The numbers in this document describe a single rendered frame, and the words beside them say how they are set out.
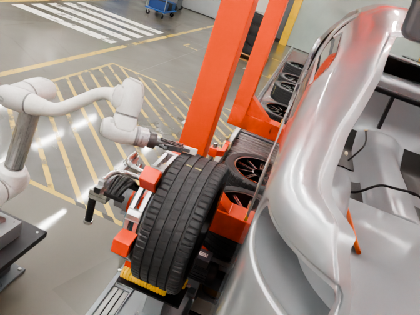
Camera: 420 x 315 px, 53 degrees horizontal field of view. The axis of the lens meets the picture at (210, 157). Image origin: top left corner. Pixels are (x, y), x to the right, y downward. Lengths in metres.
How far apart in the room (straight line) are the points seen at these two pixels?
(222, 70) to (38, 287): 1.67
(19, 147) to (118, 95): 0.76
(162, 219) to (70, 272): 1.27
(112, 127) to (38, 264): 1.35
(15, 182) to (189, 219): 1.14
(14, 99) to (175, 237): 0.97
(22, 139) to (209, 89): 1.02
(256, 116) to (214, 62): 2.12
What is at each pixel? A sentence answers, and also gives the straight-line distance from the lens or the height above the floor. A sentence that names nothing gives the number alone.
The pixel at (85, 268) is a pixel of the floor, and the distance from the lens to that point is 2.94.
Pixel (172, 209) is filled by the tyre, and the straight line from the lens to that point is 1.75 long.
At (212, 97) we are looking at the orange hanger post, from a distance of 2.30.
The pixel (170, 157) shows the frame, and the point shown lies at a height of 1.12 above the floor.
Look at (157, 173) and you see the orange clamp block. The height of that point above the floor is 1.15.
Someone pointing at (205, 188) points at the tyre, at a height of 1.15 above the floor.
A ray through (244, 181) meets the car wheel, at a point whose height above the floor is 0.50.
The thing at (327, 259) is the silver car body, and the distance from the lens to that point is 0.88.
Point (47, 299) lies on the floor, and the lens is 2.74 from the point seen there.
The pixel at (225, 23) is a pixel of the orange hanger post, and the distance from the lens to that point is 2.23.
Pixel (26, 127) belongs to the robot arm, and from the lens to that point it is 2.35.
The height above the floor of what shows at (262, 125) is 0.63.
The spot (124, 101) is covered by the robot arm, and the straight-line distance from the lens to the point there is 1.84.
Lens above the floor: 2.02
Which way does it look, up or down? 25 degrees down
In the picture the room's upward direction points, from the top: 19 degrees clockwise
